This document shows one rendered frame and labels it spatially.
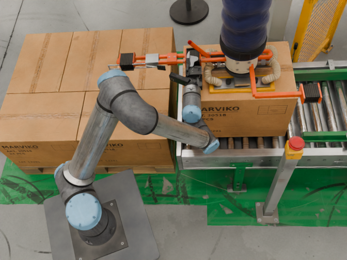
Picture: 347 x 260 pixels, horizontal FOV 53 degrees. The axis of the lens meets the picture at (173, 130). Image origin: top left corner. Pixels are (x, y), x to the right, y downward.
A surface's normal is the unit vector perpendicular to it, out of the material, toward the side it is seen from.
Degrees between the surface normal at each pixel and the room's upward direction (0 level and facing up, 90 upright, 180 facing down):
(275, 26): 90
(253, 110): 90
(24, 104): 0
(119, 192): 0
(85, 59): 0
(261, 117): 90
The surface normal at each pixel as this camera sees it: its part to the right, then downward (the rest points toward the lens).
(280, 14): -0.04, 0.86
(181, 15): -0.10, -0.51
